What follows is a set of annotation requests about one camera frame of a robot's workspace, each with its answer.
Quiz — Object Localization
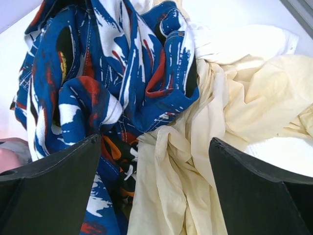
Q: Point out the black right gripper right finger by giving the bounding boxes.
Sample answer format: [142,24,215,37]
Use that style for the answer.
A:
[208,138,313,235]

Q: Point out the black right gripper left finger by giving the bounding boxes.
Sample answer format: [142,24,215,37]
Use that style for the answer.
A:
[0,135,100,235]

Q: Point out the pink navy patterned cloth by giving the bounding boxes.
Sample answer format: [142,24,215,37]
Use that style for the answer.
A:
[0,138,32,173]

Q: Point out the cream yellow cloth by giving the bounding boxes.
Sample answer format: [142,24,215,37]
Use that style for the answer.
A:
[128,54,313,235]

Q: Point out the black orange patterned cloth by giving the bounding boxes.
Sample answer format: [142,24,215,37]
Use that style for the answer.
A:
[101,135,138,204]

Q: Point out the blue white red patterned cloth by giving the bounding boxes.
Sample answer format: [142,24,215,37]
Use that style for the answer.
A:
[11,0,199,235]

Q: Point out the right aluminium frame post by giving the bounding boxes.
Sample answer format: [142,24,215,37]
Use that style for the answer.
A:
[281,0,313,34]

